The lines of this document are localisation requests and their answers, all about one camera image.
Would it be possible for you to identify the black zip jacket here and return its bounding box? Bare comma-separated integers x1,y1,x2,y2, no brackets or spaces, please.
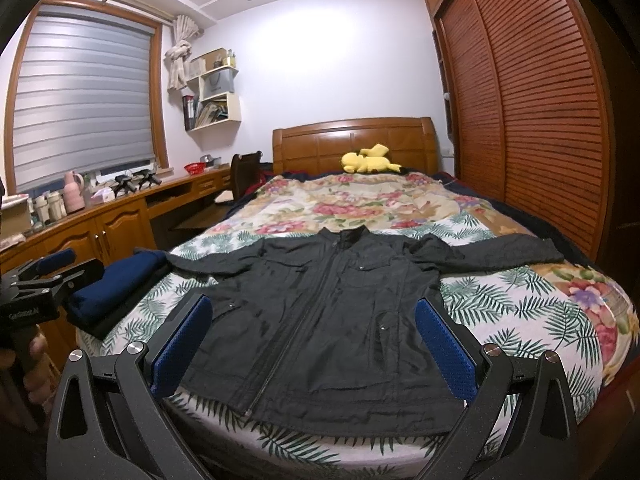
166,227,562,437

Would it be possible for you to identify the folded navy blue garment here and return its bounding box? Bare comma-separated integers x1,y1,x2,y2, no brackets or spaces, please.
63,249,170,340

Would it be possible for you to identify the pink thermos jug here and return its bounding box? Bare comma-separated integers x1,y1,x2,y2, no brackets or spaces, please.
63,171,86,214

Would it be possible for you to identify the long wooden desk cabinet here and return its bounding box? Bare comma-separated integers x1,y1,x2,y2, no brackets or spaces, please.
1,165,231,270

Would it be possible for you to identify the red bowl on desk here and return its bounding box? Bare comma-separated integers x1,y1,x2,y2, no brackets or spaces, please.
184,162,206,176

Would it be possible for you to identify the grey window roller blind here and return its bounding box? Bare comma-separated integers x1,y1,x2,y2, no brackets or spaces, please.
12,4,155,192

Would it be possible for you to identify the dark wooden chair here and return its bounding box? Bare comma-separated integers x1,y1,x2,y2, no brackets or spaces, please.
215,151,262,206

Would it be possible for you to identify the yellow plush toy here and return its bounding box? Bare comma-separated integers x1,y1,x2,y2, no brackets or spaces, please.
341,144,402,174

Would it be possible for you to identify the wooden bed headboard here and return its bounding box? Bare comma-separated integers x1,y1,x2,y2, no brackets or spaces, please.
272,117,439,176

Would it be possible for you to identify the tied cream curtain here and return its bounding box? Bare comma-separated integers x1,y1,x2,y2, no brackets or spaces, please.
165,14,202,91

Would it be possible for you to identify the louvered wooden wardrobe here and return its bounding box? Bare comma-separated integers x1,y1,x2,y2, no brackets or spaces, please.
425,0,613,258

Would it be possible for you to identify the white wall shelf unit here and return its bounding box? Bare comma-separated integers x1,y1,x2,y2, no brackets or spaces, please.
182,48,242,133

